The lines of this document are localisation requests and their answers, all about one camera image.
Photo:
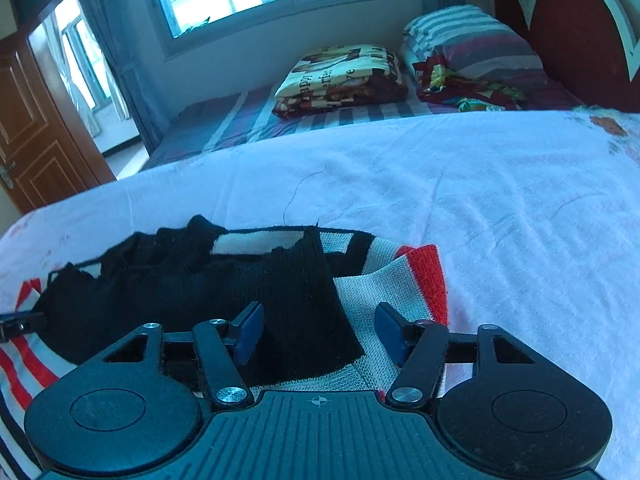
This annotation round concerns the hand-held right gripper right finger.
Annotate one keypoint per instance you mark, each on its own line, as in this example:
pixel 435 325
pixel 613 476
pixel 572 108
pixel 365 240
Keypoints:
pixel 391 332

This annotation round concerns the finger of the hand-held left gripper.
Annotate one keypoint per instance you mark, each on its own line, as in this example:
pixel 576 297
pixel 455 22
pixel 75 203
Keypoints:
pixel 22 325

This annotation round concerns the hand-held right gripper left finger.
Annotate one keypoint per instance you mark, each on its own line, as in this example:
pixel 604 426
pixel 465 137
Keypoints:
pixel 249 332

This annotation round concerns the striped knit sweater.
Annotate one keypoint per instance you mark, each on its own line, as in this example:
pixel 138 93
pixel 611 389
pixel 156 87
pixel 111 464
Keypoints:
pixel 280 300

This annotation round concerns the floral white bedsheet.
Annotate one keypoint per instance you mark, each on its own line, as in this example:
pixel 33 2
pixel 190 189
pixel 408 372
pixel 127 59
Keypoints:
pixel 450 200

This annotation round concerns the brown wooden door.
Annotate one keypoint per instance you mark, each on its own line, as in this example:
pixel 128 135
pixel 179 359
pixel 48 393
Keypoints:
pixel 45 135

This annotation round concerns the striped mattress sheet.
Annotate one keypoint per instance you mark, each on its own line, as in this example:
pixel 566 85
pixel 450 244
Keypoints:
pixel 240 120

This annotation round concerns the folded colourful blanket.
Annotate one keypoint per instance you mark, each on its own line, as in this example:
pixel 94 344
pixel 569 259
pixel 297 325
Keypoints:
pixel 470 90

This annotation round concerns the folded printed blanket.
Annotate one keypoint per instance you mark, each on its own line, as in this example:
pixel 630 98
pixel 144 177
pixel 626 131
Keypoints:
pixel 340 80

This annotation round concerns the sheer white curtain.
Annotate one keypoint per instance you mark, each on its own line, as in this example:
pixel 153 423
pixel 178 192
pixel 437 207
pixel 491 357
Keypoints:
pixel 75 70

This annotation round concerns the striped pillow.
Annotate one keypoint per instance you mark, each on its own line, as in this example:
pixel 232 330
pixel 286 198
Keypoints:
pixel 470 40

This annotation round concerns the red scalloped headboard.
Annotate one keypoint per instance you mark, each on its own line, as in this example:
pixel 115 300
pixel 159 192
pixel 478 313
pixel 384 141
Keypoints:
pixel 580 35

